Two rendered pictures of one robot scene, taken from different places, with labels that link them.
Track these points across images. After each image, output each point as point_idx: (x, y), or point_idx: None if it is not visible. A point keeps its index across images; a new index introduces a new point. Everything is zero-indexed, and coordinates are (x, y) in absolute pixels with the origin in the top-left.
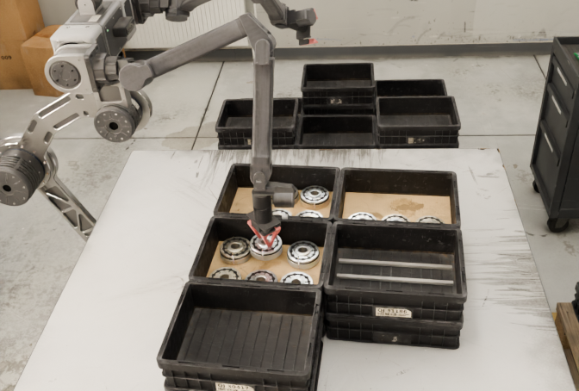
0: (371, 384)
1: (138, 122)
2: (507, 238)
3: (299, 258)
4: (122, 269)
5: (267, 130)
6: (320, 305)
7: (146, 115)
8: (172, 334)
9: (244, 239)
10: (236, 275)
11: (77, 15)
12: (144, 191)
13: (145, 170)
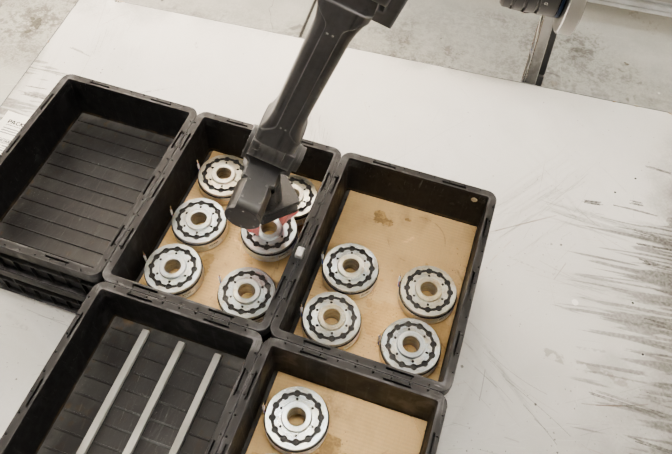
0: (22, 382)
1: (531, 4)
2: None
3: (229, 283)
4: (364, 102)
5: (279, 96)
6: (67, 269)
7: (561, 18)
8: (111, 95)
9: (305, 209)
10: (225, 190)
11: None
12: (547, 127)
13: (608, 129)
